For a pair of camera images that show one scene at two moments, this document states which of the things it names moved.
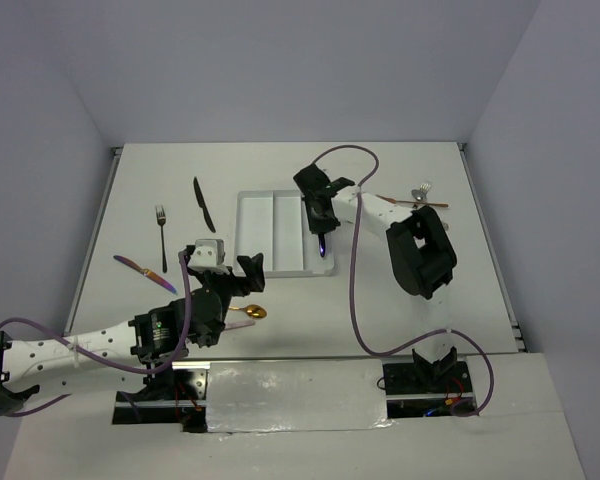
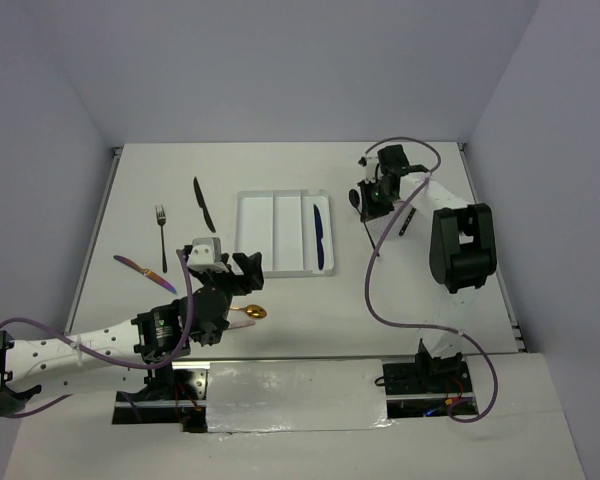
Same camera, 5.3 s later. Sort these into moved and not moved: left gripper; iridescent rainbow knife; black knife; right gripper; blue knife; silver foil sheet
Moved: blue knife; right gripper
Not moved: left gripper; silver foil sheet; black knife; iridescent rainbow knife
